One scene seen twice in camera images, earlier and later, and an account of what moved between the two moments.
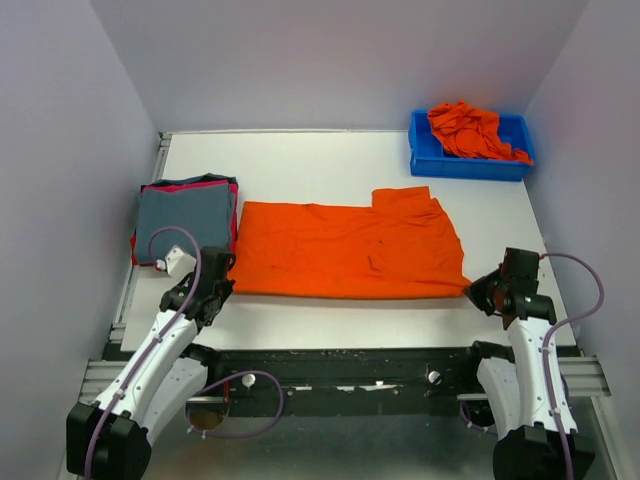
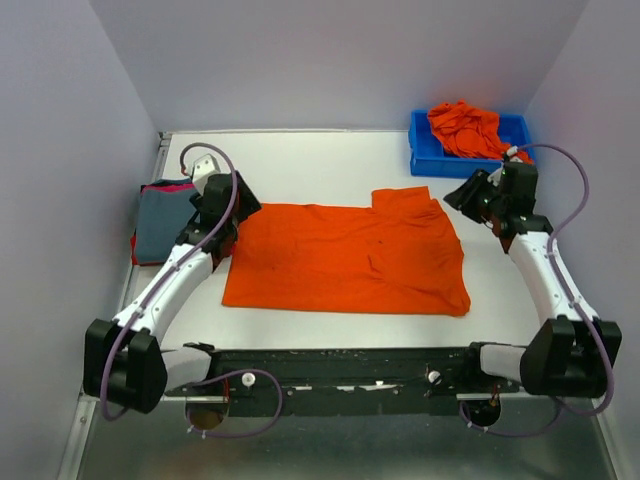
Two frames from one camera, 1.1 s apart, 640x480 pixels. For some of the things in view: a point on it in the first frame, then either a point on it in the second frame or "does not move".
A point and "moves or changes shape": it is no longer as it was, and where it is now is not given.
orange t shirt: x=401 y=246 moves or changes shape
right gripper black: x=476 y=291 -> x=464 y=196
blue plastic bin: x=429 y=158 does not move
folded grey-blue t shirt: x=205 y=211 does not move
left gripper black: x=226 y=286 -> x=247 y=202
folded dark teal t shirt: x=204 y=178 does not move
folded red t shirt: x=133 y=249 does not move
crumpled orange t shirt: x=469 y=132 does not move
